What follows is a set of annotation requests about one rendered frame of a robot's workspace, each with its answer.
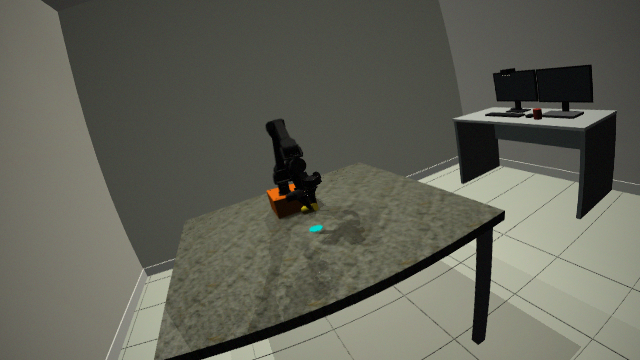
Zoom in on yellow tall cylinder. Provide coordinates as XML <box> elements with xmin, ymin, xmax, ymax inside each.
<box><xmin>301</xmin><ymin>203</ymin><xmax>318</xmax><ymax>215</ymax></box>

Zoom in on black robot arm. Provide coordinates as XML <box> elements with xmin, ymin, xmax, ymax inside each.
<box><xmin>266</xmin><ymin>119</ymin><xmax>321</xmax><ymax>196</ymax></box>

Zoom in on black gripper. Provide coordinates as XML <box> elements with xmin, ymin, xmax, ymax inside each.
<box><xmin>285</xmin><ymin>171</ymin><xmax>317</xmax><ymax>210</ymax></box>

